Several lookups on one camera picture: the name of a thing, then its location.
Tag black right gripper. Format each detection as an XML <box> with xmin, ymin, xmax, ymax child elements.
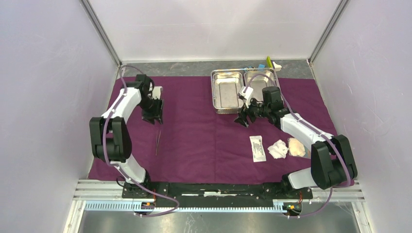
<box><xmin>234</xmin><ymin>95</ymin><xmax>270</xmax><ymax>128</ymax></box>

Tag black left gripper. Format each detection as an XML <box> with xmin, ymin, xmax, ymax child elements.
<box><xmin>137</xmin><ymin>97</ymin><xmax>164</xmax><ymax>125</ymax></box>

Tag steel forceps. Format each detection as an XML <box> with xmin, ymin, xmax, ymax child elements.
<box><xmin>155</xmin><ymin>130</ymin><xmax>161</xmax><ymax>155</ymax></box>

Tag steel two-compartment tray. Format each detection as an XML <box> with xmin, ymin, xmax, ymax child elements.
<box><xmin>211</xmin><ymin>67</ymin><xmax>280</xmax><ymax>114</ymax></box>

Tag green suture packet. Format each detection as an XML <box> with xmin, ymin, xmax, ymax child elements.
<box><xmin>249</xmin><ymin>135</ymin><xmax>266</xmax><ymax>163</ymax></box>

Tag maroon cloth wrap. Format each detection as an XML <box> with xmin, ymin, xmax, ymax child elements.
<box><xmin>88</xmin><ymin>76</ymin><xmax>355</xmax><ymax>188</ymax></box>

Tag white gauze packet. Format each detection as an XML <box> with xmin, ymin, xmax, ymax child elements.
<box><xmin>268</xmin><ymin>140</ymin><xmax>289</xmax><ymax>159</ymax></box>

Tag white gauze pad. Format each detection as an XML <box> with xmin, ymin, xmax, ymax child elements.
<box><xmin>288</xmin><ymin>137</ymin><xmax>311</xmax><ymax>159</ymax></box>

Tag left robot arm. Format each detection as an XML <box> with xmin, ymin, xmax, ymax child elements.
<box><xmin>89</xmin><ymin>74</ymin><xmax>164</xmax><ymax>198</ymax></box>

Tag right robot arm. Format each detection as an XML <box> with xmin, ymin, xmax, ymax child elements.
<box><xmin>235</xmin><ymin>86</ymin><xmax>358</xmax><ymax>198</ymax></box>

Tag white plastic block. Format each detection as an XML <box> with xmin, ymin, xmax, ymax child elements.
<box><xmin>272</xmin><ymin>61</ymin><xmax>282</xmax><ymax>72</ymax></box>

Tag yellow-green plastic block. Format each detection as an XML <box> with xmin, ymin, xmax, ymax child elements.
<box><xmin>266</xmin><ymin>56</ymin><xmax>274</xmax><ymax>68</ymax></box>

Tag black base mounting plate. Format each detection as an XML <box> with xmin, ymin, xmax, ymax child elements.
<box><xmin>122</xmin><ymin>182</ymin><xmax>313</xmax><ymax>208</ymax></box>

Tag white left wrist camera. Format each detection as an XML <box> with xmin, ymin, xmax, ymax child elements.
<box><xmin>152</xmin><ymin>86</ymin><xmax>163</xmax><ymax>100</ymax></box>

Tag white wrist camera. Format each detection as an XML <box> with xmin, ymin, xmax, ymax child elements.
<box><xmin>152</xmin><ymin>86</ymin><xmax>163</xmax><ymax>100</ymax></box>
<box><xmin>238</xmin><ymin>86</ymin><xmax>254</xmax><ymax>108</ymax></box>

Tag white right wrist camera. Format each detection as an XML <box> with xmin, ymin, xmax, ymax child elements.
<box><xmin>238</xmin><ymin>86</ymin><xmax>254</xmax><ymax>108</ymax></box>

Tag aluminium frame rail left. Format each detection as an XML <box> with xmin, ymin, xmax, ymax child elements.
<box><xmin>80</xmin><ymin>0</ymin><xmax>127</xmax><ymax>180</ymax></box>

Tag aluminium frame rail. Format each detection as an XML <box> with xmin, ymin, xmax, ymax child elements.
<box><xmin>80</xmin><ymin>0</ymin><xmax>127</xmax><ymax>180</ymax></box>
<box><xmin>64</xmin><ymin>180</ymin><xmax>373</xmax><ymax>233</ymax></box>

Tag aluminium front frame rail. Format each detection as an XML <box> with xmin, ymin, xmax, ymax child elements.
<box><xmin>64</xmin><ymin>180</ymin><xmax>373</xmax><ymax>233</ymax></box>

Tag aluminium frame post right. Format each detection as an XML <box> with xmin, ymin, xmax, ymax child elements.
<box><xmin>307</xmin><ymin>0</ymin><xmax>350</xmax><ymax>67</ymax></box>

